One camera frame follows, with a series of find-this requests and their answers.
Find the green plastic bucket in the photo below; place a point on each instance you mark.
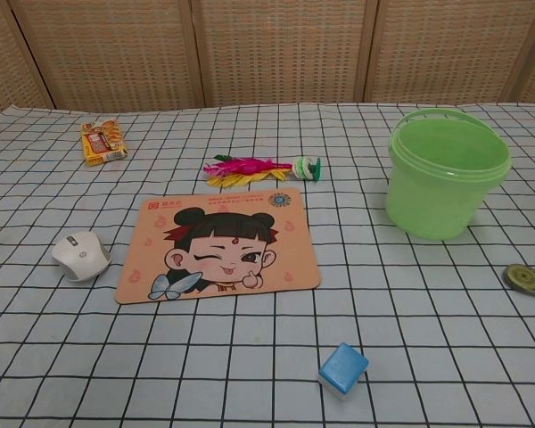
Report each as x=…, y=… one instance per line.
x=432, y=200

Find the blue white checked tablecloth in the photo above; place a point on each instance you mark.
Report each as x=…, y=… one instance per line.
x=249, y=356

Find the orange cartoon girl mouse pad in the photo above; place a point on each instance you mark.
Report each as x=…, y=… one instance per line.
x=285, y=249

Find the pink yellow feather shuttlecock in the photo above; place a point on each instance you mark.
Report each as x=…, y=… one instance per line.
x=245, y=167

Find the green grey correction tape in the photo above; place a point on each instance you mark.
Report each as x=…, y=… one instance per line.
x=524, y=277

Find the woven rattan folding screen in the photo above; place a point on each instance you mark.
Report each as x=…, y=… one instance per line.
x=272, y=44

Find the small blue white box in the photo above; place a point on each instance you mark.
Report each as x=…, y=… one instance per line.
x=342, y=364

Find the yellow orange snack packet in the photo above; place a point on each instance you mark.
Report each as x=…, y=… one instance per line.
x=103, y=142

